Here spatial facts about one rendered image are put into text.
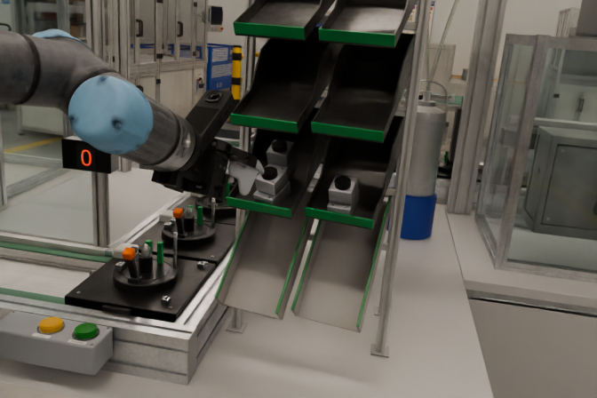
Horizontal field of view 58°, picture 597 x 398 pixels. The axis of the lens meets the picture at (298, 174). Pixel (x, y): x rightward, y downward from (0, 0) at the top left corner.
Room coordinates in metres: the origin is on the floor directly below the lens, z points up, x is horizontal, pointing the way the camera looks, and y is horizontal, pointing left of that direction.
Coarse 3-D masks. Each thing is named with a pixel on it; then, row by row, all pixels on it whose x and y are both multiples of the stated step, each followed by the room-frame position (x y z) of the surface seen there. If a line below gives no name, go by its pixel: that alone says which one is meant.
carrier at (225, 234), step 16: (192, 208) 1.37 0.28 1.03; (160, 224) 1.39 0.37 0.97; (176, 224) 1.35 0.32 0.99; (192, 224) 1.31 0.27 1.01; (208, 224) 1.37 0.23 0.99; (224, 224) 1.43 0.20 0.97; (144, 240) 1.28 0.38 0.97; (160, 240) 1.28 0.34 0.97; (192, 240) 1.26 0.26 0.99; (208, 240) 1.29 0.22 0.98; (224, 240) 1.32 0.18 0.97; (192, 256) 1.20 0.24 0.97; (208, 256) 1.21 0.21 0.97; (224, 256) 1.24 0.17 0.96
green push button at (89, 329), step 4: (80, 324) 0.87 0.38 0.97; (84, 324) 0.87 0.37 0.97; (88, 324) 0.87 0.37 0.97; (92, 324) 0.87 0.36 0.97; (76, 328) 0.86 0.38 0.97; (80, 328) 0.86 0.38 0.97; (84, 328) 0.86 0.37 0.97; (88, 328) 0.86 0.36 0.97; (92, 328) 0.86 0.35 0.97; (96, 328) 0.87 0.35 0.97; (76, 332) 0.85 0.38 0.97; (80, 332) 0.85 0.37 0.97; (84, 332) 0.85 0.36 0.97; (88, 332) 0.85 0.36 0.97; (92, 332) 0.85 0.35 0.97; (96, 332) 0.86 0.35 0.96; (76, 336) 0.84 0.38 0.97; (80, 336) 0.84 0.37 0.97; (84, 336) 0.84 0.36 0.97; (88, 336) 0.85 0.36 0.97; (92, 336) 0.85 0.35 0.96
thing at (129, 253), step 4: (128, 248) 1.00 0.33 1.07; (132, 248) 1.00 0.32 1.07; (136, 248) 1.02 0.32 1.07; (124, 252) 0.99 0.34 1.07; (128, 252) 0.99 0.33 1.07; (132, 252) 0.99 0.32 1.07; (124, 256) 0.99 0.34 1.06; (128, 256) 0.99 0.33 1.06; (132, 256) 0.99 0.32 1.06; (128, 260) 1.00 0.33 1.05; (132, 260) 1.00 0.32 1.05; (128, 264) 1.00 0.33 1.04; (132, 264) 1.00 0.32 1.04; (128, 268) 1.01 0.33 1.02; (132, 268) 1.00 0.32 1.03; (136, 268) 1.01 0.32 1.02; (132, 272) 1.01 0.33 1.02; (136, 272) 1.01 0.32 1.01; (132, 276) 1.01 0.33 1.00; (136, 276) 1.01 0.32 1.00
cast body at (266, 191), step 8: (264, 168) 0.96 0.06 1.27; (272, 168) 0.96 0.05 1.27; (264, 176) 0.94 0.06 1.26; (272, 176) 0.94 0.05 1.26; (280, 176) 0.95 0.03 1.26; (256, 184) 0.96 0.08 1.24; (264, 184) 0.94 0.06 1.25; (272, 184) 0.93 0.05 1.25; (280, 184) 0.95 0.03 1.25; (288, 184) 0.98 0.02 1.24; (256, 192) 0.96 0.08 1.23; (264, 192) 0.95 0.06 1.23; (272, 192) 0.94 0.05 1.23; (280, 192) 0.96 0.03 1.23; (288, 192) 0.98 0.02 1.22; (256, 200) 0.96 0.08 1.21; (264, 200) 0.94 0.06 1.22; (272, 200) 0.94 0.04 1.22; (280, 200) 0.96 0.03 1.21
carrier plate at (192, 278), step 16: (96, 272) 1.08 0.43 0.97; (192, 272) 1.12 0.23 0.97; (208, 272) 1.13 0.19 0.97; (80, 288) 1.01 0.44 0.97; (96, 288) 1.01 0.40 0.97; (112, 288) 1.02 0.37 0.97; (176, 288) 1.04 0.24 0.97; (192, 288) 1.04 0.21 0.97; (80, 304) 0.97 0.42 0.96; (96, 304) 0.96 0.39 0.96; (112, 304) 0.96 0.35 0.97; (128, 304) 0.96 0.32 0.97; (144, 304) 0.96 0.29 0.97; (160, 304) 0.97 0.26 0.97; (176, 304) 0.97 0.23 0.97; (160, 320) 0.94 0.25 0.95
